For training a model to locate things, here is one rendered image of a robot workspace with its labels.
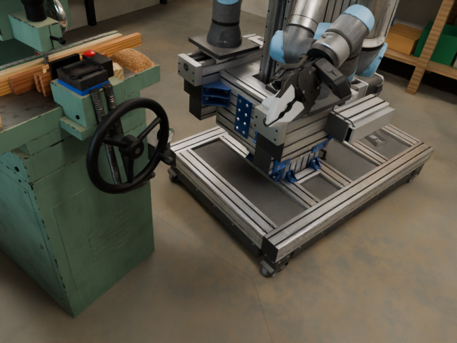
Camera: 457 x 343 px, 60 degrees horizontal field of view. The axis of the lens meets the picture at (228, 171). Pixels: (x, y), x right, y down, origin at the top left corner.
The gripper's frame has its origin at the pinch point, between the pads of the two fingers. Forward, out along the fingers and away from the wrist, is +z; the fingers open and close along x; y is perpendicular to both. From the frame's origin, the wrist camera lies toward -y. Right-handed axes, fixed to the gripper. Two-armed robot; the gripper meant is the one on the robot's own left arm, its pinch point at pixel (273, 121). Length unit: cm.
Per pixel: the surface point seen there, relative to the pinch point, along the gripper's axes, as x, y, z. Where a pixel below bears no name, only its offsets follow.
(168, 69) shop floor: -49, 245, -88
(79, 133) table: 12, 48, 23
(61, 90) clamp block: 22, 52, 18
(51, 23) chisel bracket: 35, 60, 7
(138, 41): 14, 79, -17
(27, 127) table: 20, 53, 31
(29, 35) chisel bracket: 36, 64, 13
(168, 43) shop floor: -43, 286, -119
